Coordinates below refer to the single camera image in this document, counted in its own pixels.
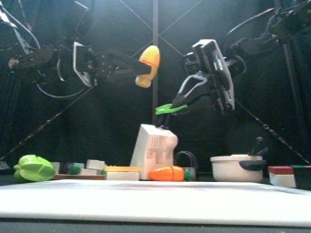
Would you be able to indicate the yellow toy corn cob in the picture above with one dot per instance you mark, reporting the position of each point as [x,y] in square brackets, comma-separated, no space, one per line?
[148,62]

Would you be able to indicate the small green toy leaf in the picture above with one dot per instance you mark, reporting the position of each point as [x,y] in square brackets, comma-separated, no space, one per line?
[169,108]

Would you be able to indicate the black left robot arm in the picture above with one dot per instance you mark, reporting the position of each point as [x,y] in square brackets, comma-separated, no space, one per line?
[24,57]

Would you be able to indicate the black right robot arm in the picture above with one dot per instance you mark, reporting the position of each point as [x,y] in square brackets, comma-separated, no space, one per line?
[275,33]

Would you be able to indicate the yellow egg sushi toy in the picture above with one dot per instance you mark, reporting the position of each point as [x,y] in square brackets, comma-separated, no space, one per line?
[123,173]

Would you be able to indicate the red tuna sushi toy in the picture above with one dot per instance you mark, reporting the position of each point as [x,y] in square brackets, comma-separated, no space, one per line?
[282,176]

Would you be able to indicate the dark seaweed sushi toy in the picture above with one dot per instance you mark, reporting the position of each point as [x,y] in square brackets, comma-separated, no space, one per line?
[302,177]

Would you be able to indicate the black pot lid knob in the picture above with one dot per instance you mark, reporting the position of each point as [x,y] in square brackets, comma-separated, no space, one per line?
[259,147]

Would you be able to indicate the white knife block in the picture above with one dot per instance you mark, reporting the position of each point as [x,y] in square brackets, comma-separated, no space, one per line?
[151,151]

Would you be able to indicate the white toy pot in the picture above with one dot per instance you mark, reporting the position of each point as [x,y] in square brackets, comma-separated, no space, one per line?
[232,170]

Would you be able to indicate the orange toy carrot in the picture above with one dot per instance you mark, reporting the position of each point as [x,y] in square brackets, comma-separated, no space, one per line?
[165,174]

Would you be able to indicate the white rice block toy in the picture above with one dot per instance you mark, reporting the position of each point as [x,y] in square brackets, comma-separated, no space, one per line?
[95,165]

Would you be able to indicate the purple green toy vegetable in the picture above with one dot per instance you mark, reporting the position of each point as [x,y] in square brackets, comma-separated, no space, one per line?
[72,169]

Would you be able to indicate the brown wooden tray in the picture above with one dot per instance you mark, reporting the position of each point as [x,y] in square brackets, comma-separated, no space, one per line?
[79,177]

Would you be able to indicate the white cutting board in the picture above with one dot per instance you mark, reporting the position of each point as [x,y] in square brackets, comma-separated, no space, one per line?
[153,201]

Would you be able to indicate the green toy pepper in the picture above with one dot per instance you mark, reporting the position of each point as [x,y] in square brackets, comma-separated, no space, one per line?
[33,169]

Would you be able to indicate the vertical metal frame pole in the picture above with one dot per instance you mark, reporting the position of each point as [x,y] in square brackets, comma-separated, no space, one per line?
[155,100]

